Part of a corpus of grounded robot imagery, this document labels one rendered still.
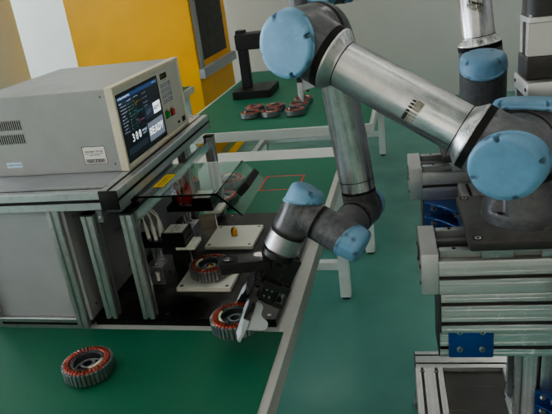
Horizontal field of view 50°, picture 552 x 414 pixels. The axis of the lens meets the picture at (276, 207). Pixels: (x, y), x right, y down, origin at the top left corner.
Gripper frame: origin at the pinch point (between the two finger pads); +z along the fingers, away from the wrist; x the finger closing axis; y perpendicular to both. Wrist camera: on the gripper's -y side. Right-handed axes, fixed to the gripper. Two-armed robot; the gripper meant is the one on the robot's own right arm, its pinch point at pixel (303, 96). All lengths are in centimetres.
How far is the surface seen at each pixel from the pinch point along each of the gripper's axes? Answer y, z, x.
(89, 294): -50, 32, -62
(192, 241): -28, 27, -43
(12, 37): -284, -8, 301
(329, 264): -5, 96, 70
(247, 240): -18.1, 37.0, -22.8
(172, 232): -32, 23, -45
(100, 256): -44, 21, -63
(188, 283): -29, 37, -48
